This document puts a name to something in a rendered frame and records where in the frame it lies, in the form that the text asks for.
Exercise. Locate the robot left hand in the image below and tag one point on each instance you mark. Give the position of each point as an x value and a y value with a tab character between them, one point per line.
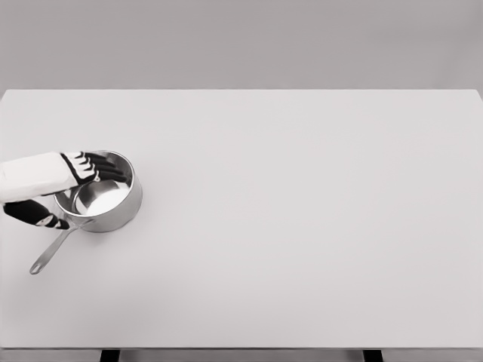
35	175

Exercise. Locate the silver steel saucepan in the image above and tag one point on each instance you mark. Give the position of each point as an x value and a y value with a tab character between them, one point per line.
113	209

